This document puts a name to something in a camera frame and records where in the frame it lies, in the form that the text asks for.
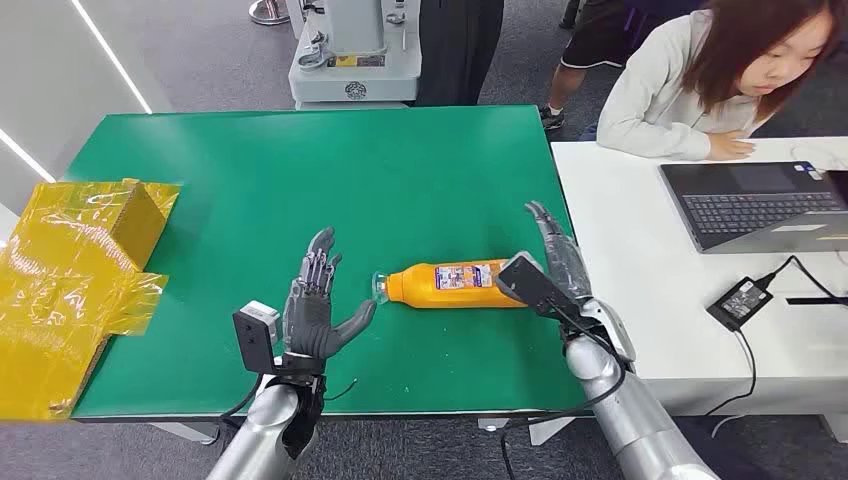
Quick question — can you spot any black camera cable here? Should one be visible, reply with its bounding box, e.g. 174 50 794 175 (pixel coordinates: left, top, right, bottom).
218 372 266 427
500 301 629 480

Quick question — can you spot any seated person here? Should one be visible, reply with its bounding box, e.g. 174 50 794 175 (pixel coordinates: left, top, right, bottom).
596 0 848 162

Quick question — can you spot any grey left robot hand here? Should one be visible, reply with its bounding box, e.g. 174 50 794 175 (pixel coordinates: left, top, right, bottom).
282 227 378 363

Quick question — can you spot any black laptop power adapter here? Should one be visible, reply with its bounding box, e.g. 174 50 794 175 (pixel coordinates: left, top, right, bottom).
706 276 774 333

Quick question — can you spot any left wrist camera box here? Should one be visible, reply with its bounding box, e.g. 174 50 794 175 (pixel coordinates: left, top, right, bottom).
231 300 284 376

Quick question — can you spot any yellow taped cardboard box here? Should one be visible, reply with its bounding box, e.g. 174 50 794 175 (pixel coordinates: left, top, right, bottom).
0 177 181 423

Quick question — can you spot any dark grey laptop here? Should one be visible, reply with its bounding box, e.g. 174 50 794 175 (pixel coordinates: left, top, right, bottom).
660 160 848 255

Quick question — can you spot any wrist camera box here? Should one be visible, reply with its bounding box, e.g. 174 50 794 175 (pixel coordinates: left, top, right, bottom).
231 300 284 376
495 251 566 317

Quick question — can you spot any metal stanchion base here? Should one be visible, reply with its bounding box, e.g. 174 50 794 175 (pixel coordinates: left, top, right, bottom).
248 0 291 26

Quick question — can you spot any thin black wire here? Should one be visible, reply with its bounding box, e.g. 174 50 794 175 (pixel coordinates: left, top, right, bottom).
324 378 360 403

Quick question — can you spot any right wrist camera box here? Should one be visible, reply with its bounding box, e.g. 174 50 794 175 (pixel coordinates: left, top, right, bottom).
495 251 566 317

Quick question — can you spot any black adapter mains cable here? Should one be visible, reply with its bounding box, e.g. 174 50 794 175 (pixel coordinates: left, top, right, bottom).
702 327 759 419

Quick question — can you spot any black left camera cable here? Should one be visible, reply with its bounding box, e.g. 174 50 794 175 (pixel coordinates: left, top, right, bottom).
218 372 266 427

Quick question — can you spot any black right camera cable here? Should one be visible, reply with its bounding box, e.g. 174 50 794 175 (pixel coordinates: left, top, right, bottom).
500 301 629 480

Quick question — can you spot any orange detergent bottle clear cap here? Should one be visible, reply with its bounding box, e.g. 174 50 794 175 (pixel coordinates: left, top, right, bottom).
372 258 531 311

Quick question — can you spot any black adapter cable to laptop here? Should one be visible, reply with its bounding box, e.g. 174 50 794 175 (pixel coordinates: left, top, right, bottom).
755 254 848 303

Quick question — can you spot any person in shorts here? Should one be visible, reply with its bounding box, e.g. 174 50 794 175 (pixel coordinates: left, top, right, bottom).
539 0 704 132

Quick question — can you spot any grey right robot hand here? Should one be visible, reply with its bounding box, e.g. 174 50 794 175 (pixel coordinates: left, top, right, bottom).
525 200 594 304

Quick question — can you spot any white robot stand machine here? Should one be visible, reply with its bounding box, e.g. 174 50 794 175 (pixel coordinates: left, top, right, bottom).
288 0 423 111

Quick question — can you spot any standing person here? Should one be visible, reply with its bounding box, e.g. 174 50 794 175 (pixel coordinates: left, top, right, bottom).
413 0 506 107

